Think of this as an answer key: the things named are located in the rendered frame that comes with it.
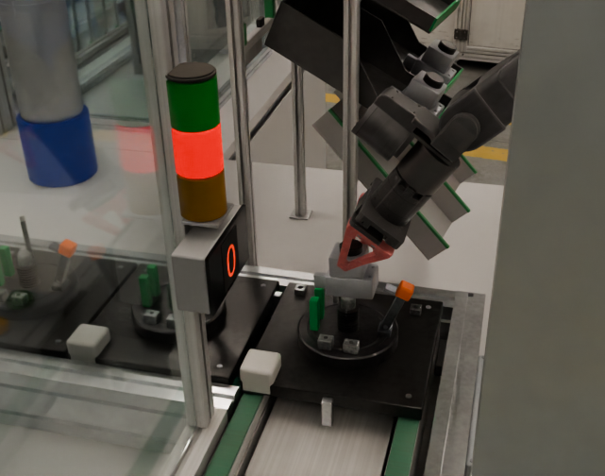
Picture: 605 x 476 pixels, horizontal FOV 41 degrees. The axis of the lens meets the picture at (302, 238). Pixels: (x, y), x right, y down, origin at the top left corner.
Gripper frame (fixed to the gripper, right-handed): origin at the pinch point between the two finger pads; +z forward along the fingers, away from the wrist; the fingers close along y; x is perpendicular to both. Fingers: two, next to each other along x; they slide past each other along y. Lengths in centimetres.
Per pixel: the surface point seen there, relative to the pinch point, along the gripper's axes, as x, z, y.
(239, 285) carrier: -8.1, 22.3, -9.2
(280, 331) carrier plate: -0.1, 16.9, 0.4
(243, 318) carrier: -5.2, 20.4, -1.2
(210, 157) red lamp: -20.7, -12.9, 20.5
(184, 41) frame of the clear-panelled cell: -48, 33, -85
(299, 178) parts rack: -9, 26, -52
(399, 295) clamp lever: 8.5, -0.1, 0.7
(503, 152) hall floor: 75, 82, -286
